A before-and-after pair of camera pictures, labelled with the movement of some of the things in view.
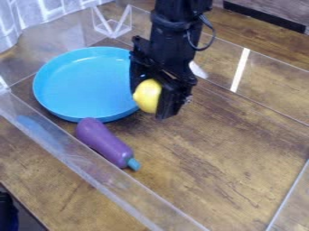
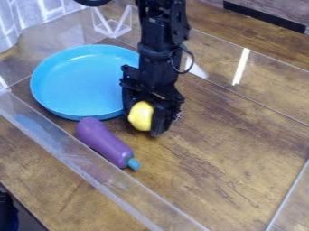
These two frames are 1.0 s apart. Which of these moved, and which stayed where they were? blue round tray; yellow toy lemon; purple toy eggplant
Moved: yellow toy lemon
Stayed: blue round tray; purple toy eggplant
